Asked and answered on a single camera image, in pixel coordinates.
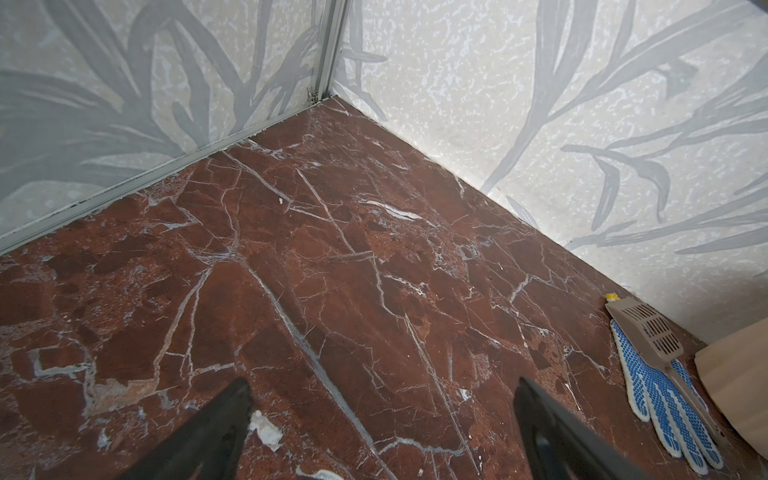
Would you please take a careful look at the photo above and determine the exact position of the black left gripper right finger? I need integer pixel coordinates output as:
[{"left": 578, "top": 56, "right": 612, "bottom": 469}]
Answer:
[{"left": 513, "top": 377, "right": 648, "bottom": 480}]

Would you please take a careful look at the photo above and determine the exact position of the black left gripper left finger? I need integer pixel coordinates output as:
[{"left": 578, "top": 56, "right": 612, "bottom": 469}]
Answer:
[{"left": 119, "top": 377, "right": 253, "bottom": 479}]

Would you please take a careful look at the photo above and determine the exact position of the blue dotted work glove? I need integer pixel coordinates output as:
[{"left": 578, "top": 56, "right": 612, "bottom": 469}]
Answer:
[{"left": 610, "top": 321, "right": 724, "bottom": 476}]

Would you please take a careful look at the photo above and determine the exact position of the brown plastic slotted scoop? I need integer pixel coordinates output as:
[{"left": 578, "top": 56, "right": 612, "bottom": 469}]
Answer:
[{"left": 606, "top": 294, "right": 730, "bottom": 446}]

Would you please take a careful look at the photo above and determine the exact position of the peach ribbed flower pot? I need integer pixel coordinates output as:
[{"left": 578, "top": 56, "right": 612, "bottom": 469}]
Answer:
[{"left": 694, "top": 319, "right": 767, "bottom": 457}]

